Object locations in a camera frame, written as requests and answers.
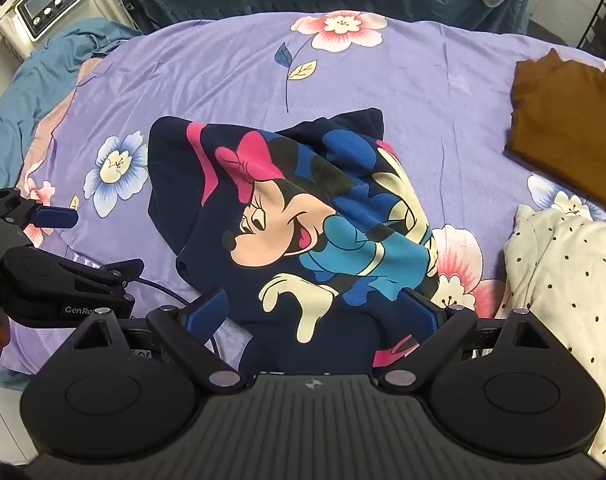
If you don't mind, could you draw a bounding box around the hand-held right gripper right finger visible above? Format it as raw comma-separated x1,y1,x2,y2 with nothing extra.
379,287,554,395

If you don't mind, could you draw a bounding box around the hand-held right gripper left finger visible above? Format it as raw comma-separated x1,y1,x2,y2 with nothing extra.
72,287,246,395

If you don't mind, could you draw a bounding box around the blue blanket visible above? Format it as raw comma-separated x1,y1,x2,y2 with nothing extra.
0,16,144,191

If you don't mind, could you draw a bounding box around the purple floral bedsheet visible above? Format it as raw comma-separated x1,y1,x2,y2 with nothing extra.
0,10,606,391

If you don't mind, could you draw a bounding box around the navy cartoon print shirt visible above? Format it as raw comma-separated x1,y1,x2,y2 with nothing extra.
147,107,441,375

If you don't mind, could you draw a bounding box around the brown folded garment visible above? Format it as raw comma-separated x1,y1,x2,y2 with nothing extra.
504,48,606,202

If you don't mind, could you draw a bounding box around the white polka dot garment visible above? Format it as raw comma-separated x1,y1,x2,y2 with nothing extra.
493,204,606,468

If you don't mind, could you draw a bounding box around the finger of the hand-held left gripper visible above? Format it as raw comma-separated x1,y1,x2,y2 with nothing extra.
0,187,80,232
0,247,144,301

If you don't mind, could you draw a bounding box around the white machine with display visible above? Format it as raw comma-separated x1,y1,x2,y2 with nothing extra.
0,0,108,58

